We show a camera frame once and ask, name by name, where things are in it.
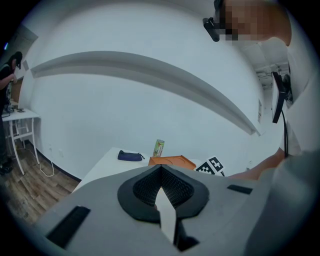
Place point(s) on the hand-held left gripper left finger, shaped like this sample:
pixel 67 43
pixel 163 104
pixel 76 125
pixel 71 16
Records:
pixel 105 215

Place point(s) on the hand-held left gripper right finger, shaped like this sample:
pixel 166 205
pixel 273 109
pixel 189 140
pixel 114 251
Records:
pixel 220 207

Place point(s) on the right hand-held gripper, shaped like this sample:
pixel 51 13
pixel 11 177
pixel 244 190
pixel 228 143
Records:
pixel 212 166

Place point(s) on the orange tray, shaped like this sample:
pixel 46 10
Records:
pixel 172 161

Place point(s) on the person's right forearm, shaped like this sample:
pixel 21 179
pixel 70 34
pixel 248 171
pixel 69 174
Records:
pixel 262 165

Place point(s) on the green drink can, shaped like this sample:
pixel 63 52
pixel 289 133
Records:
pixel 158 148

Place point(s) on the dark blue zip pouch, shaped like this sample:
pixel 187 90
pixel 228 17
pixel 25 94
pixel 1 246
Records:
pixel 128 155

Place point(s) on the person's white shirt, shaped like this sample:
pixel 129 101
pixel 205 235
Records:
pixel 306 125

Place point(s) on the white side table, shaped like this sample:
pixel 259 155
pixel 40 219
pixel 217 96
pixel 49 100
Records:
pixel 22 116

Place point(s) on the black desk gadget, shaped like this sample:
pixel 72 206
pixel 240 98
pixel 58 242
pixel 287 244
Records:
pixel 20 110

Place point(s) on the person's head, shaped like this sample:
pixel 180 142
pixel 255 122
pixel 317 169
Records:
pixel 257 17

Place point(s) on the black head camera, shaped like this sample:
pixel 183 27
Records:
pixel 212 28

